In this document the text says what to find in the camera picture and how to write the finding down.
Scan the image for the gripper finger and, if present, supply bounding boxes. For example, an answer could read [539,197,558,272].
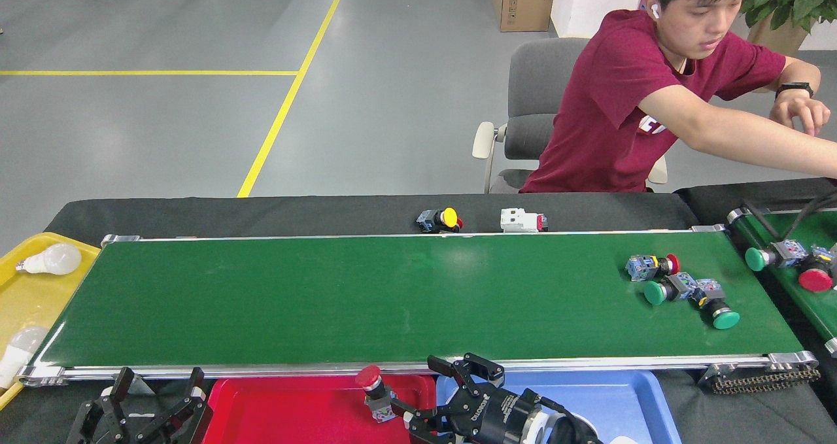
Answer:
[137,367,214,444]
[65,367,136,444]

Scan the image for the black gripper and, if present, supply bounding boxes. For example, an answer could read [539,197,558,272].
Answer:
[391,352,547,444]

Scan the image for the red mushroom push button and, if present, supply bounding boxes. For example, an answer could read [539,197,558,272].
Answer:
[355,365,398,424]
[798,245,837,294]

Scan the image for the yellow push button switch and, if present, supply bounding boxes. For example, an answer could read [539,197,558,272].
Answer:
[416,207,464,235]

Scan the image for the white circuit breaker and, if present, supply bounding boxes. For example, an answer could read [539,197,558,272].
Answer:
[500,207,549,234]

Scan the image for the green push button switch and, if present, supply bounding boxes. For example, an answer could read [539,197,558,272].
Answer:
[745,238,810,273]
[692,278,742,331]
[643,272,699,306]

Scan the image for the red push button switch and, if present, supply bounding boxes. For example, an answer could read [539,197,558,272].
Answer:
[625,253,681,282]

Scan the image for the red plastic tray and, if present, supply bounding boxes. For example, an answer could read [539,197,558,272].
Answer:
[203,373,437,444]

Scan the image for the long green conveyor belt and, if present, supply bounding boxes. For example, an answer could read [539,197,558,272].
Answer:
[16,224,821,389]

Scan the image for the yellow plastic tray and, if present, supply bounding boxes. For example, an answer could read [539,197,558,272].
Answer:
[0,232,102,411]

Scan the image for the blue plastic tray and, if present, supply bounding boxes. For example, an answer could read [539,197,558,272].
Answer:
[435,369,683,444]

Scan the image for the short green conveyor belt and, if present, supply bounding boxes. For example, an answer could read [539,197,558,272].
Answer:
[726,205,837,358]

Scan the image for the person's left hand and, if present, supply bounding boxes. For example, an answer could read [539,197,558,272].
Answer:
[770,94,831,137]

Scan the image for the white light bulb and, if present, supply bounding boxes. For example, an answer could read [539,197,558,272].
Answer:
[0,326,50,389]
[16,243,83,276]

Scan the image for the grey office chair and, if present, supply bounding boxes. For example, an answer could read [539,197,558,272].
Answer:
[472,37,669,193]

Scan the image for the person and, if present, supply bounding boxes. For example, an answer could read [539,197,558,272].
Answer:
[520,0,837,194]

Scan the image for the cardboard box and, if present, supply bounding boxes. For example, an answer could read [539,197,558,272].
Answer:
[492,0,558,33]

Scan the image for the black wrist watch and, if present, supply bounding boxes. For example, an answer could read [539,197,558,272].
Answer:
[774,81,815,101]

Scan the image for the black drive chain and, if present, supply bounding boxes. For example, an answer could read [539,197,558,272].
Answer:
[698,362,821,396]

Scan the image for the black metal frame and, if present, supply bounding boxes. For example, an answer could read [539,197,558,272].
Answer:
[741,196,837,242]

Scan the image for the black cable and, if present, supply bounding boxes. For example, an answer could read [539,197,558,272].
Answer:
[777,189,837,242]

